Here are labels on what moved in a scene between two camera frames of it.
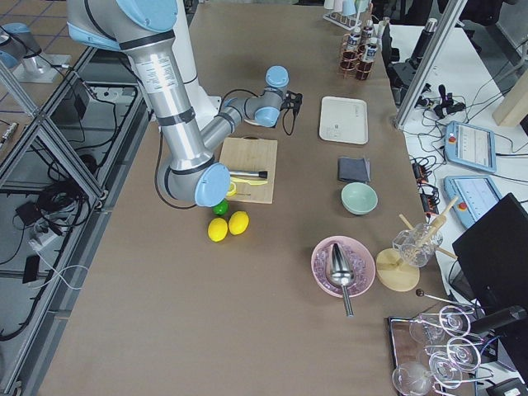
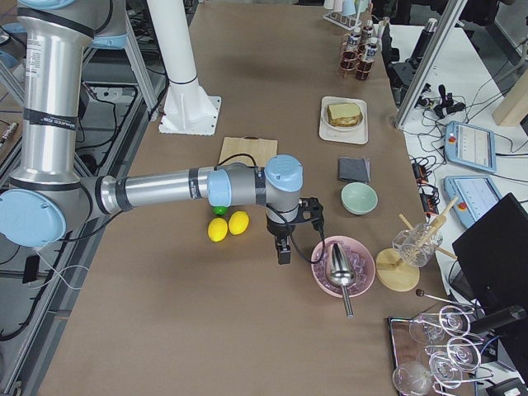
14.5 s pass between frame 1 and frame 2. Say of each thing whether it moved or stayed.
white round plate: moved
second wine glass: stayed
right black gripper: moved
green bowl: stayed
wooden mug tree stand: stayed
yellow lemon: stayed
